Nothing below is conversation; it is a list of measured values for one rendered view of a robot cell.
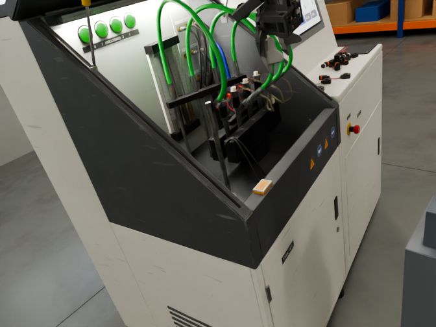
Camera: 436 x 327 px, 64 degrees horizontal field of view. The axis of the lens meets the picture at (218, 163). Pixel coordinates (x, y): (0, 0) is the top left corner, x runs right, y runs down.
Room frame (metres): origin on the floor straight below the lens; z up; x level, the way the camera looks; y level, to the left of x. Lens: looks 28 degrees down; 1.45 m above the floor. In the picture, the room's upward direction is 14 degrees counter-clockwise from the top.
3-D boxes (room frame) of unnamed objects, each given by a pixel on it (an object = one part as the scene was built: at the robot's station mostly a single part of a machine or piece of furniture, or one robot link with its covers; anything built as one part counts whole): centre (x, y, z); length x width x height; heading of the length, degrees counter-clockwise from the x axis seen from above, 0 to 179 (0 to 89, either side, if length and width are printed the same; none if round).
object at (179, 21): (1.43, -0.01, 1.20); 0.13 x 0.03 x 0.31; 140
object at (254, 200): (0.93, -0.24, 0.87); 0.62 x 0.04 x 0.16; 140
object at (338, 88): (1.52, -0.62, 0.96); 0.70 x 0.22 x 0.03; 140
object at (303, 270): (0.91, -0.25, 0.44); 0.65 x 0.02 x 0.68; 140
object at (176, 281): (1.10, -0.03, 0.39); 0.70 x 0.58 x 0.79; 140
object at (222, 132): (1.17, -0.13, 0.91); 0.34 x 0.10 x 0.15; 140
